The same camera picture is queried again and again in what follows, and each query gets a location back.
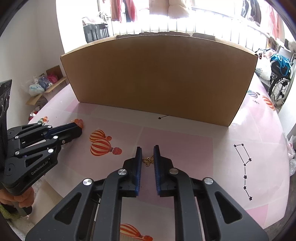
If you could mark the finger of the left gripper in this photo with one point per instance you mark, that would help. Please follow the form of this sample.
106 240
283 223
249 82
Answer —
40 149
27 135

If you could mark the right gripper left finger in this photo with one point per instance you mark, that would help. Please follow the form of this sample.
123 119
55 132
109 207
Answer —
92 210

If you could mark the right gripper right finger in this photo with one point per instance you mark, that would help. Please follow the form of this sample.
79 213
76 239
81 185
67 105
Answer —
203 209

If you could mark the small gold butterfly charm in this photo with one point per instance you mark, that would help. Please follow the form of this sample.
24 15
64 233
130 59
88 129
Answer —
148 161

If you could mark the left hand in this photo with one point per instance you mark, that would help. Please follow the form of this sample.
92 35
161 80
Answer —
24 200

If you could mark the open cardboard box with clothes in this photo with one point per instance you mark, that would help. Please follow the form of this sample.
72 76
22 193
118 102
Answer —
44 87

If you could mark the large brown cardboard box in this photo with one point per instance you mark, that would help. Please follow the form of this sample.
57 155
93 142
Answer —
186 77

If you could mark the red hanging garment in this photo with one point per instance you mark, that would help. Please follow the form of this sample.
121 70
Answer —
126 6

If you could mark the beige puffer jacket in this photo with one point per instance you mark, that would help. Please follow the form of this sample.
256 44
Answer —
172 8

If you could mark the pink hanging shirt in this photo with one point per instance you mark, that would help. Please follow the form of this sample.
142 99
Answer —
277 28

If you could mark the dark hanging jacket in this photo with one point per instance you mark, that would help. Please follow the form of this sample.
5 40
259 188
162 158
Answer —
251 11

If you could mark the black camera unit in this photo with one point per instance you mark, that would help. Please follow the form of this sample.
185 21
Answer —
4 104

